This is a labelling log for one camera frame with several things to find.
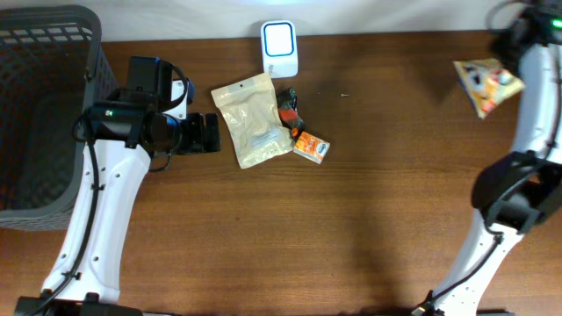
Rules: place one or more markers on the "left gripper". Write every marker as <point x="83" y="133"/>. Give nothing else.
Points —
<point x="210" y="132"/>

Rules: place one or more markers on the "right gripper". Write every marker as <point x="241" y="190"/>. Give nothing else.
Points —
<point x="503" y="48"/>

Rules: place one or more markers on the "beige kraft paper pouch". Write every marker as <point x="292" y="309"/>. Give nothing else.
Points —
<point x="249" y="108"/>

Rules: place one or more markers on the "yellow wet wipes pack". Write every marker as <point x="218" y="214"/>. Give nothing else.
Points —
<point x="487" y="84"/>

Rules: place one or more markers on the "black and red snack packet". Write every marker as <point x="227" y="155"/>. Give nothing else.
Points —
<point x="287" y="101"/>

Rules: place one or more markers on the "orange tissue pack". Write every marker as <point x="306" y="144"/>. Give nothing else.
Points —
<point x="311" y="147"/>

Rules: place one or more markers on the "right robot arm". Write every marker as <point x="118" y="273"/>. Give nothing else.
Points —
<point x="522" y="189"/>

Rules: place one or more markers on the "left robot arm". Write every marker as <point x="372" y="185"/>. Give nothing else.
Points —
<point x="85" y="277"/>

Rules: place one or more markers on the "white barcode scanner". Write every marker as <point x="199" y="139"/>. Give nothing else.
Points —
<point x="279" y="48"/>

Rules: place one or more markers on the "dark grey plastic basket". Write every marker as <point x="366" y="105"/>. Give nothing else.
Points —
<point x="52" y="68"/>

